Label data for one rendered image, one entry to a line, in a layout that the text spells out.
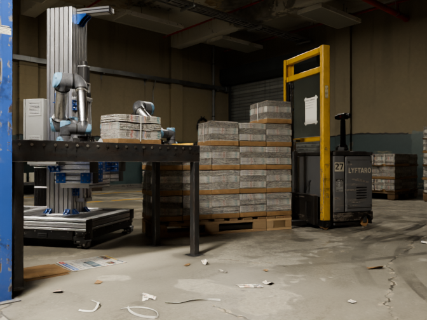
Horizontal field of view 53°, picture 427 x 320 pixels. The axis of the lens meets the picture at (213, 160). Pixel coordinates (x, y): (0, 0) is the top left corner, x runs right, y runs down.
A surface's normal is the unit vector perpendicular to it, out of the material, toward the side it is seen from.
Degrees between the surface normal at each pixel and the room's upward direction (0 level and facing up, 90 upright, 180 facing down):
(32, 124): 90
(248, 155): 90
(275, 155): 90
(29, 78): 90
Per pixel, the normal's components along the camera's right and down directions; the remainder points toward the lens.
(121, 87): 0.66, 0.00
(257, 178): 0.37, -0.01
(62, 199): -0.26, 0.00
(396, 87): -0.75, 0.00
